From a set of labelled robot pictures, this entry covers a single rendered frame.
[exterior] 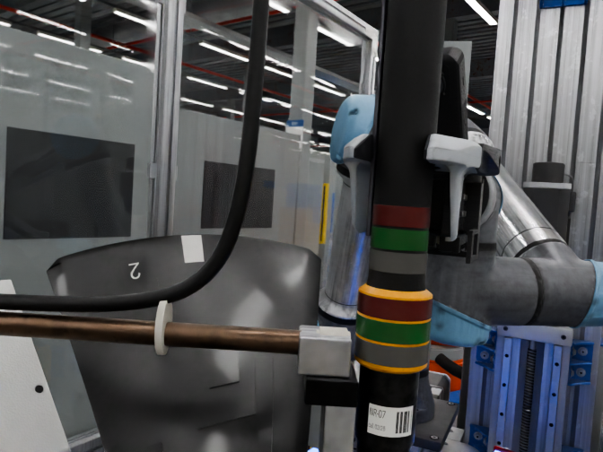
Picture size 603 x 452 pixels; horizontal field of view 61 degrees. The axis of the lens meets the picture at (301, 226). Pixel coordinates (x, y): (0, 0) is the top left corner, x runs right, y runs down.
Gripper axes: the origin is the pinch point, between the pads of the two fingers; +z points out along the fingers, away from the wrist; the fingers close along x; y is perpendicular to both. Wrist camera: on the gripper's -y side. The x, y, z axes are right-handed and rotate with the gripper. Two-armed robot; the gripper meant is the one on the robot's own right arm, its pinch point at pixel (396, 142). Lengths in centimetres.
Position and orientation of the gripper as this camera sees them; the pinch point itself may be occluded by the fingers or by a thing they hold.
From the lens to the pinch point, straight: 29.5
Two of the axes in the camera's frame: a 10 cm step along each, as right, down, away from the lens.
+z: -4.1, 0.2, -9.1
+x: -9.1, -0.8, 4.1
